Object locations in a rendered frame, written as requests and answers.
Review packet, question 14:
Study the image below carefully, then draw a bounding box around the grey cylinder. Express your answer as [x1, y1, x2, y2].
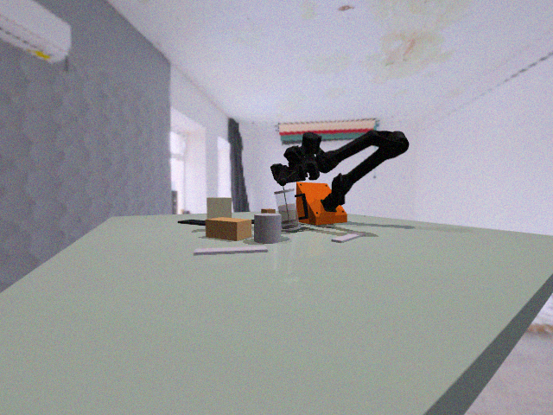
[254, 214, 282, 244]

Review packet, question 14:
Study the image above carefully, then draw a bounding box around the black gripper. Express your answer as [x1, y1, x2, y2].
[270, 157, 320, 183]

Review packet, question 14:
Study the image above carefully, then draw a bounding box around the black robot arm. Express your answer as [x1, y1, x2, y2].
[283, 130, 409, 212]

